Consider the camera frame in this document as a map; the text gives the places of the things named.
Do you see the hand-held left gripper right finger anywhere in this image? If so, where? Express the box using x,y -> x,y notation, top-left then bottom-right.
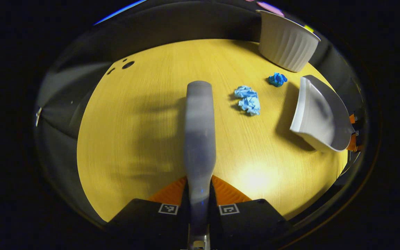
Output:
209,175 -> 292,250

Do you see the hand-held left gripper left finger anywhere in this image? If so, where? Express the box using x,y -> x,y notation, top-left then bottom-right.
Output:
105,176 -> 191,250

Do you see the grey dustpan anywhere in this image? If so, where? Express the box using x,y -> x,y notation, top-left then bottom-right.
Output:
290,75 -> 356,152

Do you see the dark blue paper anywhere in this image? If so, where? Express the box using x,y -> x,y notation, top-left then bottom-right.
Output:
268,72 -> 288,88

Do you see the small grey broom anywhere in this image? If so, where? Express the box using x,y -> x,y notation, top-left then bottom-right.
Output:
183,81 -> 217,250

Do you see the white ribbed garbage bin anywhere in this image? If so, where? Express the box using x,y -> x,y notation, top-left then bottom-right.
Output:
257,9 -> 321,73

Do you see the light blue paper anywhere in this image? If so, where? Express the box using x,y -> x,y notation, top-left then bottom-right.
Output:
238,97 -> 261,116
234,85 -> 258,99

